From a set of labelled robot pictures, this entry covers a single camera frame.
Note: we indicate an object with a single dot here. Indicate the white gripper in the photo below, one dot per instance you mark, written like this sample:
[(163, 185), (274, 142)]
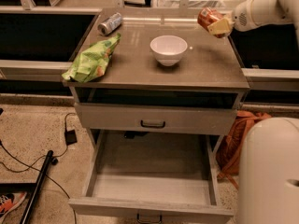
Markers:
[(246, 15)]

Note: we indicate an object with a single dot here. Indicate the orange soda can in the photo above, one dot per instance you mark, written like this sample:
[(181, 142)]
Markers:
[(207, 14)]

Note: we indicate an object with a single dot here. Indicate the white bowl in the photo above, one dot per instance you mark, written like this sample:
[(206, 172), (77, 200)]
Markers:
[(168, 49)]

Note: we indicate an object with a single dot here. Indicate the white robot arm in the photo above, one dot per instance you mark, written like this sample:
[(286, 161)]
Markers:
[(266, 149)]

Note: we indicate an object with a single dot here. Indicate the closed upper drawer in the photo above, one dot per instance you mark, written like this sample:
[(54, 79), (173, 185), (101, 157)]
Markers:
[(163, 119)]

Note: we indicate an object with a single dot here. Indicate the silver blue soda can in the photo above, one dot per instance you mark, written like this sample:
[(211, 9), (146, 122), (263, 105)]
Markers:
[(110, 24)]

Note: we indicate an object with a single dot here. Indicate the grey drawer cabinet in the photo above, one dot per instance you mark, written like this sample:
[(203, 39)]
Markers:
[(208, 75)]

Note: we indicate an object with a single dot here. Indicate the open lower drawer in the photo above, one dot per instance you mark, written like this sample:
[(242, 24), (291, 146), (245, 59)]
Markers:
[(153, 178)]

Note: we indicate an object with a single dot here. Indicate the orange backpack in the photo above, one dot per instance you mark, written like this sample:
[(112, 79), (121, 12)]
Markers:
[(228, 154)]

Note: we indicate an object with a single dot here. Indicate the green chip bag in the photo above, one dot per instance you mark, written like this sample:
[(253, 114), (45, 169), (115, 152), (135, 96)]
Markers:
[(92, 62)]

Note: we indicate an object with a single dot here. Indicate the black power adapter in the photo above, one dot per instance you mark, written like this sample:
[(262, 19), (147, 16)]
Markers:
[(70, 137)]

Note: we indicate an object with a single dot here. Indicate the black pole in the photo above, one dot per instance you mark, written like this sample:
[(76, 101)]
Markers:
[(25, 219)]

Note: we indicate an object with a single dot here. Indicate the orange white sneaker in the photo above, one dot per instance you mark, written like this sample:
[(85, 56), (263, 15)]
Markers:
[(9, 202)]

